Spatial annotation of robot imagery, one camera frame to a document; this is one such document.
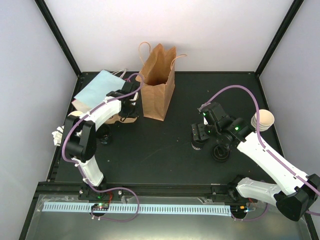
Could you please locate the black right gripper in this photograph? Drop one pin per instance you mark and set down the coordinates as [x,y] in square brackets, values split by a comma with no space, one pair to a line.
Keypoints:
[202,135]

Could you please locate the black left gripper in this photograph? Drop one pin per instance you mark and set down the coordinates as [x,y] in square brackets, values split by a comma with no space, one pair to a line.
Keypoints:
[136,113]

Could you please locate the single black sleeved cup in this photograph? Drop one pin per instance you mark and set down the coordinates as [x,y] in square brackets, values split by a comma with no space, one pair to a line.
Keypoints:
[197,144]

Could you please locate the brown paper bag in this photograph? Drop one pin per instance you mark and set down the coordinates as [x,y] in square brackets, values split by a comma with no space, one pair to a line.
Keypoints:
[158,77]

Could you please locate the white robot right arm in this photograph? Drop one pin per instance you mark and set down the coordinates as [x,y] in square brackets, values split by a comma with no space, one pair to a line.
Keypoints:
[293,191]

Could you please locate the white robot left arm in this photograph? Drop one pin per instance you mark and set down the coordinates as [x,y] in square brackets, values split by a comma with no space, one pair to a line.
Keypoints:
[78,142]

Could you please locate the black coffee cup lid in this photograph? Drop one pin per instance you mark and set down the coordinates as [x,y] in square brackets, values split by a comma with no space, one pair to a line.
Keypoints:
[220,153]

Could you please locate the brown pulp cup carrier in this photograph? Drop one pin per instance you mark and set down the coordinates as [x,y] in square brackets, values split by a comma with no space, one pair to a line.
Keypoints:
[118,119]

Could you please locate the light blue paper bag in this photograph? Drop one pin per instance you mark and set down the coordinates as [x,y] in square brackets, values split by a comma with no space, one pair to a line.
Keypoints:
[95,92]

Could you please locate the left paper cup stack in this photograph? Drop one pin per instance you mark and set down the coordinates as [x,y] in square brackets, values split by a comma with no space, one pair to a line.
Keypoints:
[75,114]

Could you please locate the paper cup stack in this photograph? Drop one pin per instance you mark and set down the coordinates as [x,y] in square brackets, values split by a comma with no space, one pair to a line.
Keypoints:
[75,114]
[266,120]

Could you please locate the right paper cup stack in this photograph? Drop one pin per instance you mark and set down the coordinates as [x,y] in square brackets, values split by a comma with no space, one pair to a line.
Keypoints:
[266,120]

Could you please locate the white plastic cutlery bundle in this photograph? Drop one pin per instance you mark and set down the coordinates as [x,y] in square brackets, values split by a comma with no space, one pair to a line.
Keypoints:
[57,135]

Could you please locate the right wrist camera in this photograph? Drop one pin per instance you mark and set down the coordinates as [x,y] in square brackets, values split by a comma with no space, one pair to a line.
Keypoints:
[203,109]

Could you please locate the black aluminium rail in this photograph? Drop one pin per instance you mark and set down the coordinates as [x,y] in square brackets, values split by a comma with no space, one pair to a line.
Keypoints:
[215,192]

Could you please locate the light blue cable duct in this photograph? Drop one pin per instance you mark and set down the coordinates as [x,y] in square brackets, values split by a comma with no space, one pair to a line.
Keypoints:
[120,208]

